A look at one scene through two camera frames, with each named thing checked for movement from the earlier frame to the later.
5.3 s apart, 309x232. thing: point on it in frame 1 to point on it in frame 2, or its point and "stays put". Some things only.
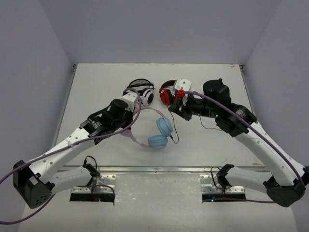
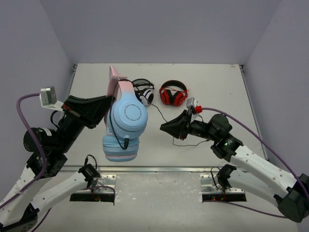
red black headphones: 167,95 stays put
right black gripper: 178,108 to 178,127
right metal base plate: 210,184 stays put
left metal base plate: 104,183 stays put
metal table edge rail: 161,168 stays put
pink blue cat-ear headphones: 159,141 to 126,120
